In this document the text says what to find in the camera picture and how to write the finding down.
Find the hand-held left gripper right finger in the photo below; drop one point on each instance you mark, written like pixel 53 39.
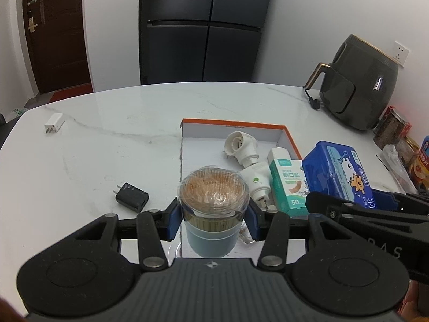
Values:
pixel 254 224

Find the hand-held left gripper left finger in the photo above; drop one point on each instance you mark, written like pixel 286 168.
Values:
pixel 173 221

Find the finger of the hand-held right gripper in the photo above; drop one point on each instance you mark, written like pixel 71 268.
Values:
pixel 388 198
pixel 328 203

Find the blue toothpick container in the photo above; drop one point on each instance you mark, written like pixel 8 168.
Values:
pixel 211 234

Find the white plug-in device green dot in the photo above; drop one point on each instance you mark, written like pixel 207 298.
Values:
pixel 256 182

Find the green bandage box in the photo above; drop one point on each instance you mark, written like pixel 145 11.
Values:
pixel 288 187

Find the orange-rimmed white box tray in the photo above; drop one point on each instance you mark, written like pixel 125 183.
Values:
pixel 207 151

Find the clear plastic bag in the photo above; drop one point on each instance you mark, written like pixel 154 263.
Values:
pixel 398 174

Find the blue and red package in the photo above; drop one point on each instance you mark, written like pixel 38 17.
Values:
pixel 423 166

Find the black charger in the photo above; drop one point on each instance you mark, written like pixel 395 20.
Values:
pixel 132 197

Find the gold-lid jar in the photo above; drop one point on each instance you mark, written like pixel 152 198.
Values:
pixel 407 147

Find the small white charger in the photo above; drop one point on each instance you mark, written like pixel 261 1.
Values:
pixel 280 154

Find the red-labelled glass jar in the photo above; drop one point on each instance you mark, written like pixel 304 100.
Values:
pixel 390 129

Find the dark grey air fryer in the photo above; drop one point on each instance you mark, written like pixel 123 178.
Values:
pixel 362 84

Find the white charger with prongs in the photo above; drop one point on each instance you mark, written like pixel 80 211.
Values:
pixel 55 123

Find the red doormat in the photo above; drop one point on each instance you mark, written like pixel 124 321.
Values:
pixel 70 93

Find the white plastic bag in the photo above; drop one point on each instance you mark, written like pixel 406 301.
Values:
pixel 18 112

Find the dark grey refrigerator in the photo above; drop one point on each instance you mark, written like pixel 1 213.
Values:
pixel 204 26

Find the dark brown door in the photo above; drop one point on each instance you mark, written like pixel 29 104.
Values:
pixel 57 40

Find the gold door lock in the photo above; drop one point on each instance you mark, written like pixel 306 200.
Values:
pixel 32 16

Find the white wall socket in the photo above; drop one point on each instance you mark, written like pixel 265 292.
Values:
pixel 400 53

